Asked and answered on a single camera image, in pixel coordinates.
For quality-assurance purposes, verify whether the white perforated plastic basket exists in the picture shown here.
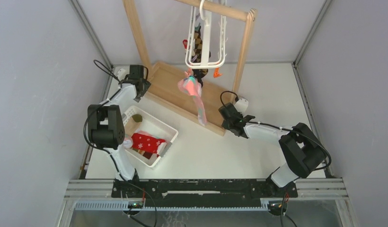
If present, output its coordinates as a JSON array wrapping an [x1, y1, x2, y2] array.
[[122, 106, 178, 168]]

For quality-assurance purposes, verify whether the pink sock with green patch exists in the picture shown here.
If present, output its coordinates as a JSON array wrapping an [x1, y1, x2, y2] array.
[[177, 68, 207, 126]]

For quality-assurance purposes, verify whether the white plastic clip hanger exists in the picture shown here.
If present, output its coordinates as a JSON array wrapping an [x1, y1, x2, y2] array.
[[185, 0, 227, 69]]

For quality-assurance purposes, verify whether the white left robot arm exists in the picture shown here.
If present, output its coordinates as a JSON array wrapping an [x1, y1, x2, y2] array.
[[83, 60, 151, 197]]

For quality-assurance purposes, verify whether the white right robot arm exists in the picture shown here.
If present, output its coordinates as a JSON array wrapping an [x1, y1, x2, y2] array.
[[219, 103, 329, 197]]

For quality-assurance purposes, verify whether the wooden hanger rack stand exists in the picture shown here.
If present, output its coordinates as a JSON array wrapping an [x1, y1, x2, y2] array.
[[123, 0, 258, 136]]

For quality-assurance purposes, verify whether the orange hanger clip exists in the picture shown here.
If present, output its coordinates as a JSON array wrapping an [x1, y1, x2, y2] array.
[[213, 68, 222, 78]]

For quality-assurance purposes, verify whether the brown argyle sock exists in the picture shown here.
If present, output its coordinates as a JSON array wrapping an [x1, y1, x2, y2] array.
[[192, 24, 208, 87]]

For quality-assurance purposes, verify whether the red snowflake sock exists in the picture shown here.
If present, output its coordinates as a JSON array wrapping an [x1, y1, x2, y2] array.
[[132, 133, 166, 154]]

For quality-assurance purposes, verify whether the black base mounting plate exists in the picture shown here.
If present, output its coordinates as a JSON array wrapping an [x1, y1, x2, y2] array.
[[111, 179, 298, 209]]

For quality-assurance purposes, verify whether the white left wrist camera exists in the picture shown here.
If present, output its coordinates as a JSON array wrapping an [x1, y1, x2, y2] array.
[[116, 68, 129, 80]]

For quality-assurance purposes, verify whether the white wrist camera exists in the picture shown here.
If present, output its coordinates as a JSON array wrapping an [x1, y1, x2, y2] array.
[[116, 68, 129, 80], [234, 97, 249, 114]]

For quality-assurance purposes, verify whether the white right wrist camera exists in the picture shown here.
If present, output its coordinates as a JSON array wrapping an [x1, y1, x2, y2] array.
[[234, 97, 249, 114]]

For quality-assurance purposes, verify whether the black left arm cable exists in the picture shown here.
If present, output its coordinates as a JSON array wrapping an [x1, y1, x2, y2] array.
[[93, 59, 123, 85]]

